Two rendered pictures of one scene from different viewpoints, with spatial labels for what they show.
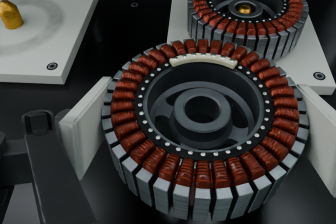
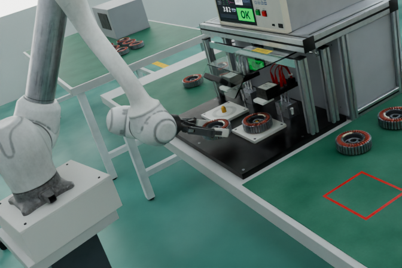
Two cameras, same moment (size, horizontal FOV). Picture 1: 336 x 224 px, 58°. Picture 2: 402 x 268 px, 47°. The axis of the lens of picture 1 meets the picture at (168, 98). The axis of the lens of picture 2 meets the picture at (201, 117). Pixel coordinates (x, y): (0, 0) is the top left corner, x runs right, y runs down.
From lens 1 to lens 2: 1.61 m
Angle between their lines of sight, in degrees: 53
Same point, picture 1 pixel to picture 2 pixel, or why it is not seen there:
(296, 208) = (224, 152)
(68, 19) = (233, 113)
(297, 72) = (252, 137)
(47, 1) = (235, 108)
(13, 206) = (195, 138)
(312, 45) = (264, 134)
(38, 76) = not seen: hidden behind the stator
